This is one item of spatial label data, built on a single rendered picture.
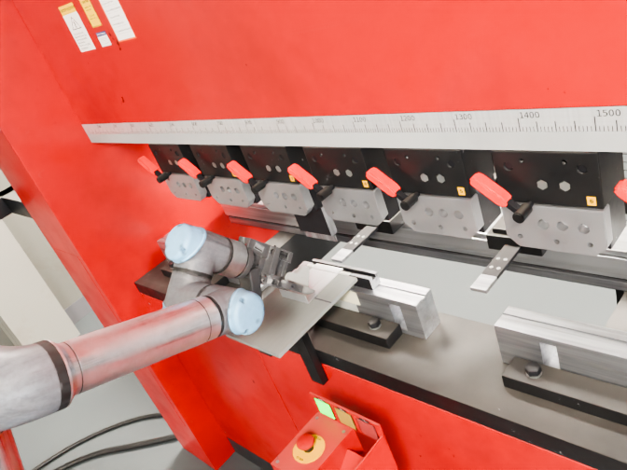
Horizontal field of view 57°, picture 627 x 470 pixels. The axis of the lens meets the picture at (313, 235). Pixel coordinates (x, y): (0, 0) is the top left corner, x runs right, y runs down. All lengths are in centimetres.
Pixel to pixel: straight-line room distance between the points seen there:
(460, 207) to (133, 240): 130
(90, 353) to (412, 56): 61
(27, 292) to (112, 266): 179
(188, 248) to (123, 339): 26
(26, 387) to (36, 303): 298
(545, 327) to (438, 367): 23
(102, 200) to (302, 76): 107
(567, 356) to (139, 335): 71
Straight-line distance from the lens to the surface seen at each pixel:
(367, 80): 96
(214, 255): 111
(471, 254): 142
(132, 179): 201
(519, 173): 89
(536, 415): 111
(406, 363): 125
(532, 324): 113
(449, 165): 95
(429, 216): 102
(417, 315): 125
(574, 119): 82
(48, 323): 385
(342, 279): 132
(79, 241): 195
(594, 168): 84
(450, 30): 85
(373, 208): 110
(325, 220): 128
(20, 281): 374
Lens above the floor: 172
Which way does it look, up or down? 28 degrees down
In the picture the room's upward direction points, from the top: 22 degrees counter-clockwise
